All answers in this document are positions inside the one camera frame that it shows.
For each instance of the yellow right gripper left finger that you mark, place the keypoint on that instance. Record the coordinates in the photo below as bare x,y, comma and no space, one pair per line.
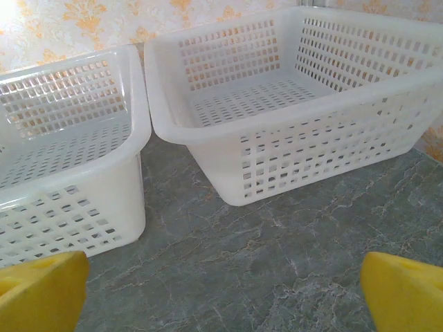
41,294

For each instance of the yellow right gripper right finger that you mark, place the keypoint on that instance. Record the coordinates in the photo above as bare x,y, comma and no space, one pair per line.
405,297

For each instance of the white perforated plastic basket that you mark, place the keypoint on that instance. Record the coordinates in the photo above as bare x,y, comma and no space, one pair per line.
117,186
214,166

